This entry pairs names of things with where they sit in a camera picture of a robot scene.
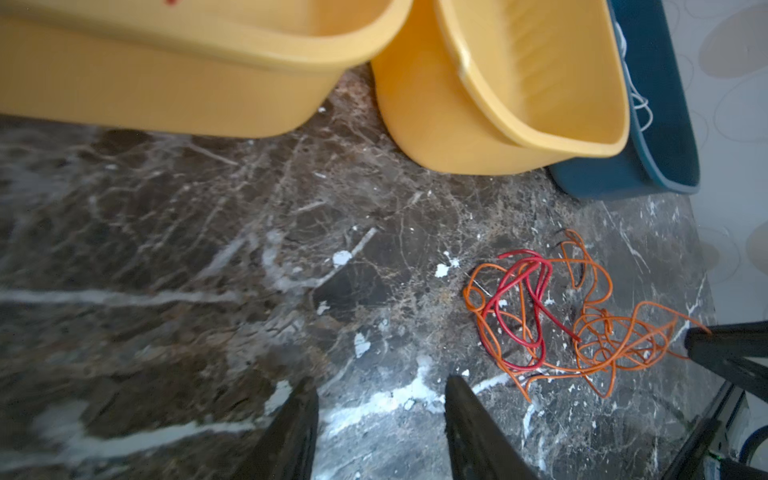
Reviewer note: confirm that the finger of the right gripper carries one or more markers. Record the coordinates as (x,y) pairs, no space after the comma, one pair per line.
(736,352)

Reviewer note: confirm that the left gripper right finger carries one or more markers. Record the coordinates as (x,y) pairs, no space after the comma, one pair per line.
(478,448)

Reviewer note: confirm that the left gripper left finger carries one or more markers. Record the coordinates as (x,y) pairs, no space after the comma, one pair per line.
(287,448)

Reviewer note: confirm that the teal plastic tray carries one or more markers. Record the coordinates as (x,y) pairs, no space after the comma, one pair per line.
(661,153)

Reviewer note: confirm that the middle yellow plastic tray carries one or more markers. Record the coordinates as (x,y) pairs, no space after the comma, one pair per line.
(503,87)

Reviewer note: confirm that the yellow plastic tray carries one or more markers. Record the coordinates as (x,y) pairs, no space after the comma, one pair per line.
(250,69)
(503,87)

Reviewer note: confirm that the left yellow plastic tray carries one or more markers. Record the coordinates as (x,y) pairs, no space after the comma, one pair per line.
(250,69)

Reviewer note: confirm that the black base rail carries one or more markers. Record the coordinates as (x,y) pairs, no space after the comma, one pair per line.
(712,451)

